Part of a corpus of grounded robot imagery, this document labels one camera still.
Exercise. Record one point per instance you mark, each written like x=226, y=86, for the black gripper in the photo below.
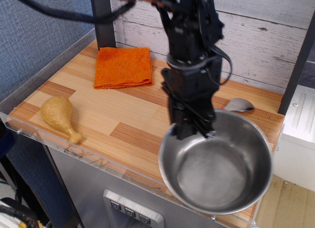
x=190, y=87

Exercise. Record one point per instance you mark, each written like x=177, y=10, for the silver steel bowl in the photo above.
x=218, y=175

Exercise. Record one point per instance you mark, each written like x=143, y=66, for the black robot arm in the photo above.
x=192, y=27

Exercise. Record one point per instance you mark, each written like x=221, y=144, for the folded orange cloth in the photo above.
x=123, y=67

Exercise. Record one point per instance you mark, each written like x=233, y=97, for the silver button control panel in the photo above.
x=116, y=202

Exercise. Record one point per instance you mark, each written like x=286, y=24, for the clear acrylic edge guard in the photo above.
x=130, y=173

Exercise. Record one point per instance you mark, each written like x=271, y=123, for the white ribbed side box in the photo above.
x=294, y=156

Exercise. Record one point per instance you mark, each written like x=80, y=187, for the plastic toy chicken drumstick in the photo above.
x=57, y=112

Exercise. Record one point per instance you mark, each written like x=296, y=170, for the yellow object bottom left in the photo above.
x=30, y=224

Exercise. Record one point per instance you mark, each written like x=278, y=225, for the red handled metal spoon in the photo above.
x=238, y=105

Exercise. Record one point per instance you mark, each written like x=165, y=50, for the dark right vertical post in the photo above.
x=298, y=68

